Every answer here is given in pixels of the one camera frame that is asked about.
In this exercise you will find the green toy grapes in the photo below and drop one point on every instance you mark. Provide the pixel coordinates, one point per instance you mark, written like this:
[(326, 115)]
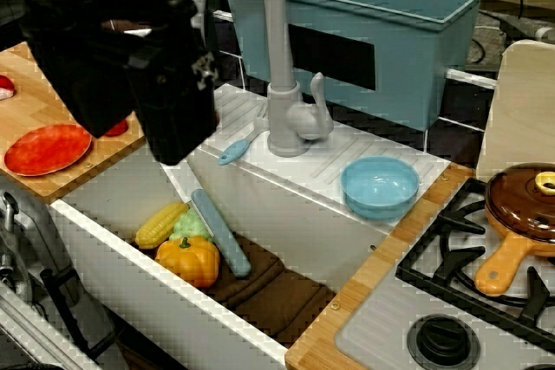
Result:
[(188, 227)]

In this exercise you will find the large teal plastic tub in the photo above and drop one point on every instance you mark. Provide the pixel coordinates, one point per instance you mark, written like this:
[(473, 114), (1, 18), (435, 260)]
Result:
[(412, 40)]

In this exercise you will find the orange toy pan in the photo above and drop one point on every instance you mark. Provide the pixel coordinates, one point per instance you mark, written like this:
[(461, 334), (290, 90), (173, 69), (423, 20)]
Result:
[(498, 270)]

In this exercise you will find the white pipe piece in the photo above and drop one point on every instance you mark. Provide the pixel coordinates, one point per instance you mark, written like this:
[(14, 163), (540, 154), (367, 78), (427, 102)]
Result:
[(544, 33)]

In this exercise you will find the red orange plate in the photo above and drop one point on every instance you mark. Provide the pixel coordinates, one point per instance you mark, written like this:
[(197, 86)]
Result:
[(47, 149)]

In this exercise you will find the brown transparent pan lid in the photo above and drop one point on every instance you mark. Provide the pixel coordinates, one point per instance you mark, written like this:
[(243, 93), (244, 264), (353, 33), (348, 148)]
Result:
[(511, 201)]

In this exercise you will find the red white toy mushroom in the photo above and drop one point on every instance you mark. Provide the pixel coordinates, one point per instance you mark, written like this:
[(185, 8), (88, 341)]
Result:
[(5, 86)]

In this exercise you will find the red ketchup bottle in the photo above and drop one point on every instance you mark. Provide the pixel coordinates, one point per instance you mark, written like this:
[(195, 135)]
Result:
[(118, 129)]

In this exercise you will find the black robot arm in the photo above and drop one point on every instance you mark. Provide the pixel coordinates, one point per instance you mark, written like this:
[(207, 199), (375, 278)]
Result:
[(86, 40)]

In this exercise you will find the light wooden board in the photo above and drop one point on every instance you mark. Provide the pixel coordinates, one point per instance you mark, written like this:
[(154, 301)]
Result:
[(524, 118)]

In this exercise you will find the black clamp bar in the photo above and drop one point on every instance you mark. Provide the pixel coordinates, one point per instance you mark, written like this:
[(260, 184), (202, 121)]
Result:
[(65, 300)]

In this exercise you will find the light blue plastic bowl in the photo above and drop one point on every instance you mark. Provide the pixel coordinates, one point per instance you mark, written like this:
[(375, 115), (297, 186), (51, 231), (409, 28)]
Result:
[(377, 190)]

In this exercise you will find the grey toy faucet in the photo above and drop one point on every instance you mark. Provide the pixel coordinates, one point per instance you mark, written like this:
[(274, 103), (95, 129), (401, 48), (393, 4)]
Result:
[(277, 40)]

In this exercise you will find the yellow toy corn cob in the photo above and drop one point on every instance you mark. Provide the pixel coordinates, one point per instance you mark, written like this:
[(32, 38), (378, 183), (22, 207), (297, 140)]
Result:
[(158, 225)]

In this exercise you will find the brown quilted cloth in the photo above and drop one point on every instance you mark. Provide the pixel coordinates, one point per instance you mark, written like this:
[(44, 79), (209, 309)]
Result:
[(282, 296)]

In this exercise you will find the white toy sink unit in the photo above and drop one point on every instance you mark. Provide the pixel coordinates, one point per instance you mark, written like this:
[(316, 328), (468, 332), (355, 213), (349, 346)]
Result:
[(282, 196)]

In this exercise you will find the wooden stove countertop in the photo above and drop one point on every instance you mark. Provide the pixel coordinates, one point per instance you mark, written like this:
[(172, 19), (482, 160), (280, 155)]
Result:
[(329, 335)]

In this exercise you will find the black stove grate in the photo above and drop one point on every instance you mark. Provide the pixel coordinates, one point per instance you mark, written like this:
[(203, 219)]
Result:
[(438, 272)]

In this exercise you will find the black stove knob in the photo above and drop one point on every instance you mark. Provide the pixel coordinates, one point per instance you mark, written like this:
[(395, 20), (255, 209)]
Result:
[(442, 339)]

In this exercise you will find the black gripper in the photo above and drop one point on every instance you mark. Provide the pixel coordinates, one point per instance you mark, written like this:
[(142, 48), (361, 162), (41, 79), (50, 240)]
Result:
[(178, 118)]

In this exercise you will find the silver metal clamp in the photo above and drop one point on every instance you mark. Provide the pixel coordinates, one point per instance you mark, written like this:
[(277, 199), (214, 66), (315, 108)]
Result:
[(8, 214)]

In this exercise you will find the wooden countertop with herringbone pattern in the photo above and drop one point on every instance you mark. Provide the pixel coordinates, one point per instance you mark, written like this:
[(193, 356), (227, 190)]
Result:
[(26, 110)]

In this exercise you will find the orange toy bell pepper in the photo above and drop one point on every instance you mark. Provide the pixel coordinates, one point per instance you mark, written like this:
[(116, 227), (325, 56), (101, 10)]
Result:
[(191, 261)]

